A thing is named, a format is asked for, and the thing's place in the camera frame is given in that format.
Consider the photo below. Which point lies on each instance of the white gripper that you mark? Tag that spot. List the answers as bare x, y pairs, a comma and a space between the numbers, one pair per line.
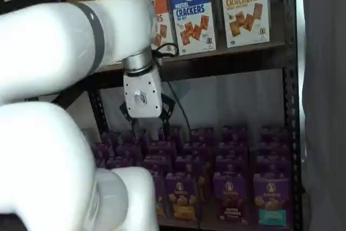
143, 98

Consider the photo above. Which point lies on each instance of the purple box brown patch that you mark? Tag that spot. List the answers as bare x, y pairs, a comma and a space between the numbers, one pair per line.
229, 201

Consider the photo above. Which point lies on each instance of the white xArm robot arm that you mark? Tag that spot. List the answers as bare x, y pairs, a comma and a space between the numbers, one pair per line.
40, 39

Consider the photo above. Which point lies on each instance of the purple box green patch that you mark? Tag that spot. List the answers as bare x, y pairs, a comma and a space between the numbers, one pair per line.
162, 187

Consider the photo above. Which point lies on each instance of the purple box yellow patch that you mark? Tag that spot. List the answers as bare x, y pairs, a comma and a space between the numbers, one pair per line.
182, 198

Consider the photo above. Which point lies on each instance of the blue pretzel crackers box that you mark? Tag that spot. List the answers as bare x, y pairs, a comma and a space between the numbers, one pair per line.
192, 12

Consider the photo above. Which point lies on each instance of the yellow pretzel crackers box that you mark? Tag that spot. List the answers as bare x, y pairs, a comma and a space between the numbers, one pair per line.
243, 12

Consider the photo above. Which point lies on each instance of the black metal shelf rack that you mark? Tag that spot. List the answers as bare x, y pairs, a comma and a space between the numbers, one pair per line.
292, 106

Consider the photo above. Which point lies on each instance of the purple box teal patch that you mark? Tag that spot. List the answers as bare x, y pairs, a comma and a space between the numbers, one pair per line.
273, 201

